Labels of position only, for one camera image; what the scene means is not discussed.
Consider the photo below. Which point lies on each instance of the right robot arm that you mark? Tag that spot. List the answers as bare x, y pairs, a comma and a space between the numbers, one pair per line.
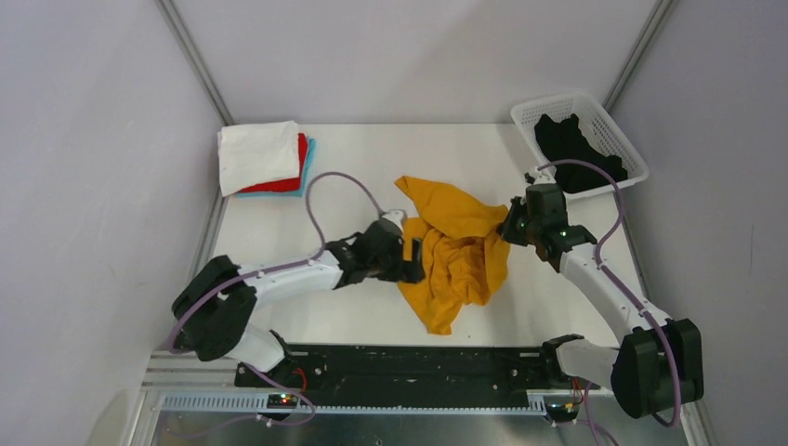
657, 364

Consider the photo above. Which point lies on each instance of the folded red t shirt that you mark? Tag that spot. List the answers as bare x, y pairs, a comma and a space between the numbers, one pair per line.
289, 184

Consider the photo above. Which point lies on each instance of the white plastic basket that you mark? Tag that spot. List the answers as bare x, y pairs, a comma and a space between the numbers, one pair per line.
597, 126

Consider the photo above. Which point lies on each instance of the folded light blue t shirt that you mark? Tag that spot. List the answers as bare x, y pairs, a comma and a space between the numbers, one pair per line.
298, 193

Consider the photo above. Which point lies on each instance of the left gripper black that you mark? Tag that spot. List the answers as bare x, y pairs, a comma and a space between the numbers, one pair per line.
410, 271

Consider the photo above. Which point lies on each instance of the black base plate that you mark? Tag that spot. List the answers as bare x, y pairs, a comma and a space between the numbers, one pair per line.
419, 377

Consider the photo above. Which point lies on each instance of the yellow t shirt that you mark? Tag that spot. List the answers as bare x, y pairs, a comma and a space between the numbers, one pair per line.
463, 256

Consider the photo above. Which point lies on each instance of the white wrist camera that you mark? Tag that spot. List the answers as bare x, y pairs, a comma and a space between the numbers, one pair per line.
393, 220
537, 177

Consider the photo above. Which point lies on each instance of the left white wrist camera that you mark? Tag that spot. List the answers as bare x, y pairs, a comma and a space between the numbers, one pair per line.
393, 220

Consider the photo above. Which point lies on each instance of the controller board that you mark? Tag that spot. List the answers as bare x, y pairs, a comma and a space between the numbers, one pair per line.
561, 413
282, 401

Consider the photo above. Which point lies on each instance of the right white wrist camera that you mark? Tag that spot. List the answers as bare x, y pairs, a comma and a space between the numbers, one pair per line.
537, 177

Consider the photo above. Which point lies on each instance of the folded white t shirt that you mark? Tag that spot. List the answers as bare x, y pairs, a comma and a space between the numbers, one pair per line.
258, 153

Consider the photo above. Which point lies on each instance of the left controller board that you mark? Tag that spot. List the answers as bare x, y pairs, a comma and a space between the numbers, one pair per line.
282, 401

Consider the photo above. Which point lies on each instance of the right controller board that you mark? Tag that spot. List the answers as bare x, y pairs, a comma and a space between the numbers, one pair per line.
561, 413

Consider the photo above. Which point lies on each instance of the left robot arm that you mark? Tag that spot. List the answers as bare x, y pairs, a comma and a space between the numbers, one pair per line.
214, 311

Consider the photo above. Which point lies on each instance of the black t shirt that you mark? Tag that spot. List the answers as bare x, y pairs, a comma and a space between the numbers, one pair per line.
564, 140

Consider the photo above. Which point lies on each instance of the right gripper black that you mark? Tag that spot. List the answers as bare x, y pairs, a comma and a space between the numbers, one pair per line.
506, 229

